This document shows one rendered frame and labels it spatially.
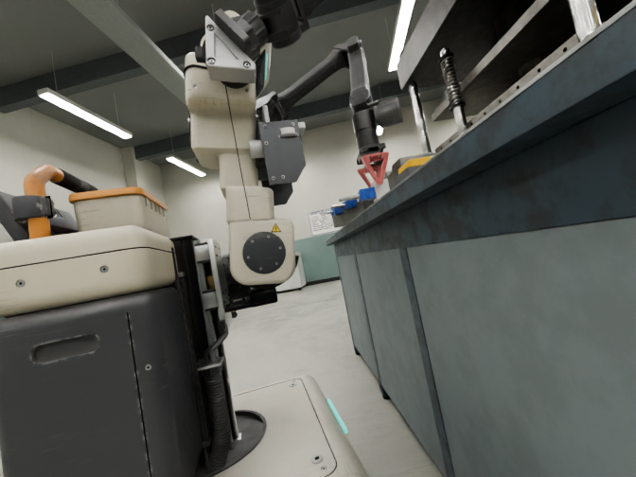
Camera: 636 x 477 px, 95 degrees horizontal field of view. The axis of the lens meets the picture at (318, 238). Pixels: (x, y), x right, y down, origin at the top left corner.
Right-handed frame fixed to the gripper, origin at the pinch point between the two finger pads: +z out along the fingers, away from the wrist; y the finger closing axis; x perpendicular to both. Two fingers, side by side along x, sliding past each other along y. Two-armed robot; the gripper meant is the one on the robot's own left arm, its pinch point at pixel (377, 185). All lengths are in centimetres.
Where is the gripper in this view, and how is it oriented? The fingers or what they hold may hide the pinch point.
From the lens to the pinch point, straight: 79.8
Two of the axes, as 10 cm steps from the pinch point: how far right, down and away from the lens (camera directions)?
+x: -9.8, 1.9, 0.2
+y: 0.3, 0.7, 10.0
